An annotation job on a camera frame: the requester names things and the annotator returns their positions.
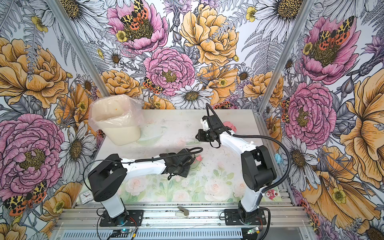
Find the pink paper scrap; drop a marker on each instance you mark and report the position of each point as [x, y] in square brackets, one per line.
[231, 126]

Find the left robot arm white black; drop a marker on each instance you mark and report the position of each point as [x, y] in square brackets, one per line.
[106, 178]

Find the small white clock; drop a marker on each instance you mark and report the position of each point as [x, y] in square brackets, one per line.
[86, 197]

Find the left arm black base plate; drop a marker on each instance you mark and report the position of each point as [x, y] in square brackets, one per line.
[129, 218]

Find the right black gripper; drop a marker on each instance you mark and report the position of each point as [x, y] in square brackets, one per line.
[201, 137]

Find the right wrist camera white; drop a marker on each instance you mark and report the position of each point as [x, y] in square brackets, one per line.
[205, 124]

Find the small beige clip on rail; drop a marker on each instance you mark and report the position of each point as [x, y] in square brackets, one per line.
[182, 212]

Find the white trash bin plastic liner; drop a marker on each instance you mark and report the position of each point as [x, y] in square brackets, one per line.
[119, 117]

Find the green dustpan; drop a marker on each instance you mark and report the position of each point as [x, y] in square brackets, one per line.
[196, 162]

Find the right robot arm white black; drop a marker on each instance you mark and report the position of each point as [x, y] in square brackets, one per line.
[256, 162]

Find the aluminium rail frame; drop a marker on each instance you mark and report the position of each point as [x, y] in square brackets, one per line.
[205, 222]

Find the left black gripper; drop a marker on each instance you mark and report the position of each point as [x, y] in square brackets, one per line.
[184, 174]

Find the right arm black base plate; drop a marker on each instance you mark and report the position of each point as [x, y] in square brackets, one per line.
[239, 217]

